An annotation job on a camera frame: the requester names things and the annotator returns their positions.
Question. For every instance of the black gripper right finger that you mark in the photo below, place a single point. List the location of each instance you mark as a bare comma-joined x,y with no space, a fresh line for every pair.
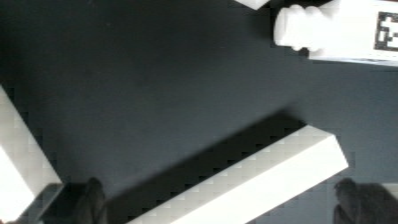
366,203

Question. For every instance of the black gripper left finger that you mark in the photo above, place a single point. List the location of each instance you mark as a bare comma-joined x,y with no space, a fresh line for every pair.
78,207

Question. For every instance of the white table leg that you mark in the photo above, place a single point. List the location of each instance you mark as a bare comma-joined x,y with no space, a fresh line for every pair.
344,31

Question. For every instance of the white right fence bar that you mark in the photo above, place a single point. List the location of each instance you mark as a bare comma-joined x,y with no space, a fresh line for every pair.
26,173

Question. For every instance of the white fence bar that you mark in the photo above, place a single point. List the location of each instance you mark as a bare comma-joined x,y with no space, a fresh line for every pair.
26,173
259,182

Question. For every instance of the white front fence bar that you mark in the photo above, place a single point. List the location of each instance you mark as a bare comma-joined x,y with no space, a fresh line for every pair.
259,182

